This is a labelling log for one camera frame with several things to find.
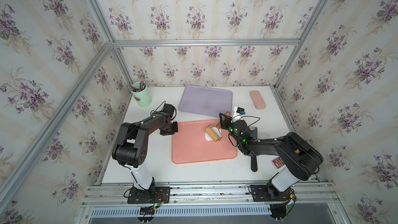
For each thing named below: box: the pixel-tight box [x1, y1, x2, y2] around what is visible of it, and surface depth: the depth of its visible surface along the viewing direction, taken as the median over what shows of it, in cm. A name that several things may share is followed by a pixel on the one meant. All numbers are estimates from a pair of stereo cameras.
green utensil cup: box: [130, 80, 153, 108], surface depth 103 cm
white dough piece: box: [204, 127, 222, 142], surface depth 92 cm
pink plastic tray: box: [172, 119, 238, 164], surface depth 90 cm
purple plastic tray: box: [178, 85, 233, 118], surface depth 114 cm
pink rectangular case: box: [249, 90, 267, 110], surface depth 113 cm
